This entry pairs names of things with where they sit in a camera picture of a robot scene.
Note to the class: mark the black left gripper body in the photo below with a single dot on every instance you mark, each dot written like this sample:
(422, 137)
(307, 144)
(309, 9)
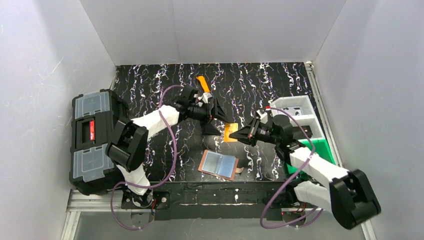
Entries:
(212, 112)

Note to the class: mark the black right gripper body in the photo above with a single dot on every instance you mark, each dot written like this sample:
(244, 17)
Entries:
(253, 132)

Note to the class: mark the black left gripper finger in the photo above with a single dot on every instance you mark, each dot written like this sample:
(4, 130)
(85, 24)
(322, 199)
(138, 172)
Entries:
(218, 113)
(208, 129)

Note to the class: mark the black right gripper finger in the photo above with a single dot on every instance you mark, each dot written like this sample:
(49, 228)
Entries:
(252, 141)
(246, 132)

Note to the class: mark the dark grey credit card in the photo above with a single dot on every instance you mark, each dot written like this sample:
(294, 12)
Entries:
(306, 129)

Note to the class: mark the orange credit card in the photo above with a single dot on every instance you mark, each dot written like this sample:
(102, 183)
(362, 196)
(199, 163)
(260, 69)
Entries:
(229, 128)

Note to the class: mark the white credit card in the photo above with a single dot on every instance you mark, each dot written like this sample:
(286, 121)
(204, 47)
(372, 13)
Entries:
(293, 110)

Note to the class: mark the black toolbox with clear lids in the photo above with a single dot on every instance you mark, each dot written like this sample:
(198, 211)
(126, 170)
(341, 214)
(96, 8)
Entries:
(94, 116)

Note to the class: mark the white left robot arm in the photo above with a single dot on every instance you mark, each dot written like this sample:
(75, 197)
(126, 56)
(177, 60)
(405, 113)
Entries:
(130, 137)

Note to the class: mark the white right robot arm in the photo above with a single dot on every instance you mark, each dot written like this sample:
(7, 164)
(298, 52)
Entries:
(347, 194)

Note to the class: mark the orange utility knife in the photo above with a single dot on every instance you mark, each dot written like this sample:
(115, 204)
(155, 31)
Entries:
(203, 84)

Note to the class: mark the white plastic bin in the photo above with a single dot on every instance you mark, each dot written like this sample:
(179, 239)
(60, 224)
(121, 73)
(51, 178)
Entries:
(308, 117)

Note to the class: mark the green plastic bin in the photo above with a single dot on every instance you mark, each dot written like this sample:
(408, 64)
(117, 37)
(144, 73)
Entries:
(322, 148)

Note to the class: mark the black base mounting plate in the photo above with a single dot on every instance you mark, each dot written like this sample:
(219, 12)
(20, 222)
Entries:
(205, 200)

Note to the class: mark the aluminium frame rail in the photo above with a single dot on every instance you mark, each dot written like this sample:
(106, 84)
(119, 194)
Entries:
(78, 202)

